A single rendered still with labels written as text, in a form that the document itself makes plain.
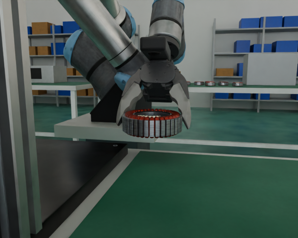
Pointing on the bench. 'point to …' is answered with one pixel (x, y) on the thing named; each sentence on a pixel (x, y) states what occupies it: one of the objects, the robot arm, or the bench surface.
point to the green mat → (202, 199)
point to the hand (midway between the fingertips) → (151, 124)
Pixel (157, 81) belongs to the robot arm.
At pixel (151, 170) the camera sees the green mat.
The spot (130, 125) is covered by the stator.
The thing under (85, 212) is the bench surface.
